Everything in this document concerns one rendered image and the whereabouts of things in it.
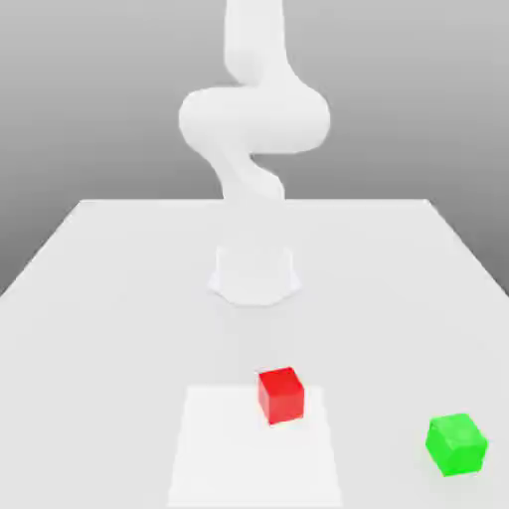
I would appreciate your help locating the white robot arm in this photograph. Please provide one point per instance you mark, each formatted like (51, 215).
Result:
(254, 119)

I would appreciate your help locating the small red cube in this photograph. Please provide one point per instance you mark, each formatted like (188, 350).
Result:
(281, 395)

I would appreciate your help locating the small green cube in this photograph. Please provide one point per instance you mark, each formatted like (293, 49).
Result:
(456, 445)

